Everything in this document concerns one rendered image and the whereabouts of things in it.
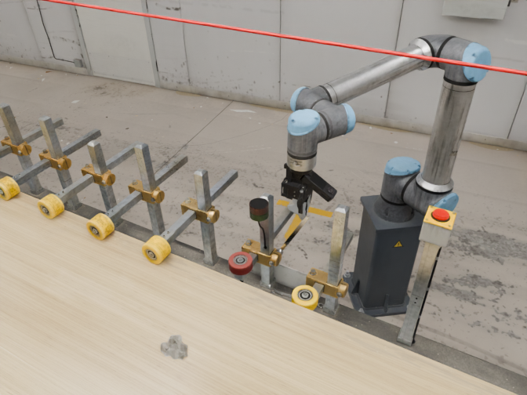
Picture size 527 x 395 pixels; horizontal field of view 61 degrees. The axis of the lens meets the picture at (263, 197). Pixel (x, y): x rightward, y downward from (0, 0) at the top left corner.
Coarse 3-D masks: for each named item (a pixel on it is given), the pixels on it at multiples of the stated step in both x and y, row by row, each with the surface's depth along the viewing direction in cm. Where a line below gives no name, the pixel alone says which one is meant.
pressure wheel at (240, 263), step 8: (232, 256) 149; (240, 256) 149; (248, 256) 149; (232, 264) 146; (240, 264) 147; (248, 264) 146; (232, 272) 147; (240, 272) 146; (248, 272) 147; (240, 280) 154
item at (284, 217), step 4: (292, 204) 178; (288, 208) 176; (284, 212) 174; (288, 212) 174; (292, 212) 176; (280, 216) 172; (284, 216) 172; (288, 216) 174; (276, 220) 171; (280, 220) 171; (284, 220) 171; (288, 220) 175; (276, 224) 169; (280, 224) 169; (284, 224) 172; (276, 228) 167; (280, 228) 169; (276, 232) 167; (252, 256) 156; (256, 256) 156; (256, 260) 157; (236, 276) 151; (240, 276) 150; (244, 276) 151
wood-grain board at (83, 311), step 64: (0, 256) 152; (64, 256) 152; (128, 256) 151; (0, 320) 131; (64, 320) 131; (128, 320) 130; (192, 320) 130; (256, 320) 129; (320, 320) 129; (0, 384) 115; (64, 384) 115; (128, 384) 114; (192, 384) 114; (256, 384) 114; (320, 384) 113; (384, 384) 113; (448, 384) 113
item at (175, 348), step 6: (174, 336) 124; (180, 336) 125; (162, 342) 123; (168, 342) 123; (174, 342) 122; (180, 342) 123; (162, 348) 121; (168, 348) 121; (174, 348) 120; (180, 348) 122; (186, 348) 122; (168, 354) 121; (174, 354) 120; (180, 354) 120; (186, 354) 120
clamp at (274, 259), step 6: (252, 240) 161; (246, 246) 158; (252, 246) 158; (258, 246) 158; (252, 252) 157; (258, 252) 156; (276, 252) 156; (258, 258) 157; (264, 258) 155; (270, 258) 154; (276, 258) 154; (264, 264) 157; (270, 264) 155; (276, 264) 155
